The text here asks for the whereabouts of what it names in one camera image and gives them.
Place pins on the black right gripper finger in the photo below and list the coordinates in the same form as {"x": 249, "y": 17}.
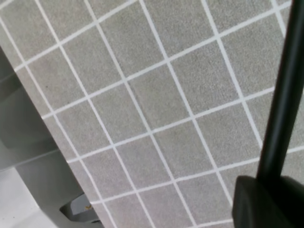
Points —
{"x": 255, "y": 207}

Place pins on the black pen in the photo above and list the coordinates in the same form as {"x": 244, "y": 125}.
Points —
{"x": 286, "y": 99}

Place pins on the grey table frame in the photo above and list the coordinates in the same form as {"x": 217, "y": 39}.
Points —
{"x": 37, "y": 187}

